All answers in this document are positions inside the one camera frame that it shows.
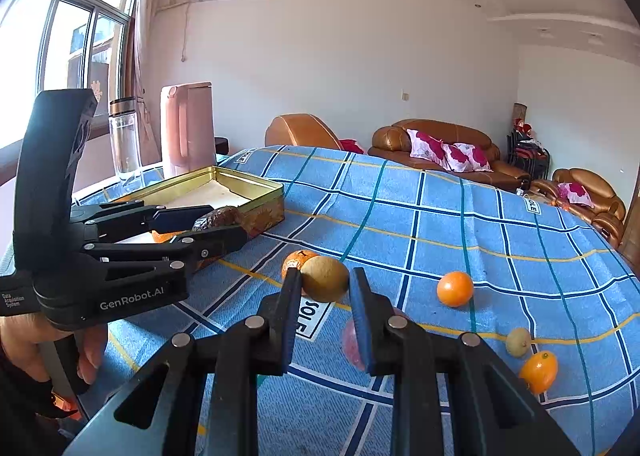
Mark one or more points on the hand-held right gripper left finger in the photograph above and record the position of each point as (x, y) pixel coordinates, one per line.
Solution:
(290, 316)

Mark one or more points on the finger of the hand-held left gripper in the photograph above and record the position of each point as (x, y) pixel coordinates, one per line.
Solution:
(220, 242)
(175, 219)

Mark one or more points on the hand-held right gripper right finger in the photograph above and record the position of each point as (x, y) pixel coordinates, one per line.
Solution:
(362, 326)

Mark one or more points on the pink round fruit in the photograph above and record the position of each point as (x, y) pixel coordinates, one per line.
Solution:
(351, 343)

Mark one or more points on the dark wrinkled fruit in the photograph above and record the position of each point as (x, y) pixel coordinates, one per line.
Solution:
(222, 217)

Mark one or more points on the brown-green round fruit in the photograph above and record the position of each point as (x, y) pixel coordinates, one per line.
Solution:
(325, 278)

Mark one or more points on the gold rectangular tin box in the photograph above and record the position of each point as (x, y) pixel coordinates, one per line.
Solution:
(265, 216)

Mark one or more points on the rough-skinned orange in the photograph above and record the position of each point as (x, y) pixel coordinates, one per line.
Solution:
(295, 263)

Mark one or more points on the smooth orange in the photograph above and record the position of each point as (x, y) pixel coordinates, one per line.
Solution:
(455, 288)

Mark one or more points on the person's left hand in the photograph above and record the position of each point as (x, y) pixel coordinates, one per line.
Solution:
(20, 346)

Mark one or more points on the white paper liner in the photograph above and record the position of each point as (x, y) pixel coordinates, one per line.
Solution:
(210, 193)

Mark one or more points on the clear glass bottle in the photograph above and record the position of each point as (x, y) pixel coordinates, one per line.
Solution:
(125, 141)

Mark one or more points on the pink electric kettle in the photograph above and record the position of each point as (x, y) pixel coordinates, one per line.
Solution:
(192, 131)

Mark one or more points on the red paper window decoration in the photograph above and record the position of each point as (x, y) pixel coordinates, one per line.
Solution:
(97, 90)

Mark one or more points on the blue checked tablecloth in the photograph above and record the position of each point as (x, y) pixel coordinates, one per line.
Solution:
(450, 221)

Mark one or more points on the brown leather armchair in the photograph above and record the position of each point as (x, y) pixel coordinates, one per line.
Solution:
(300, 131)

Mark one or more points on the window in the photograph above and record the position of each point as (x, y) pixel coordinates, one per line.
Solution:
(65, 36)

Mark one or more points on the small pale yellow fruit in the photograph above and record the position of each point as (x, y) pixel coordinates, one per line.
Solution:
(517, 342)

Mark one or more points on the red pillow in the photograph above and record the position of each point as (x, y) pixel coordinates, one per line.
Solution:
(352, 146)

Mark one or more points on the beige curtain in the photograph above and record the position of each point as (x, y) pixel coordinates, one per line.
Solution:
(150, 36)

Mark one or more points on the small oval orange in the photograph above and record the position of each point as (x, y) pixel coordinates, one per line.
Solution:
(539, 372)

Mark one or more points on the brown leather sofa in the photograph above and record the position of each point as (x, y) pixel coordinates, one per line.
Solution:
(390, 138)
(607, 196)

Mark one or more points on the pink floral pillow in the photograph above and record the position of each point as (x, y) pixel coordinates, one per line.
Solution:
(575, 193)
(467, 157)
(427, 145)

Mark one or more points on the stacked dark chairs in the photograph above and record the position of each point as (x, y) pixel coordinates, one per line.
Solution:
(527, 156)

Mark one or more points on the tall patterned cylinder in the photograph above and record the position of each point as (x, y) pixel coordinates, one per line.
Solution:
(520, 115)

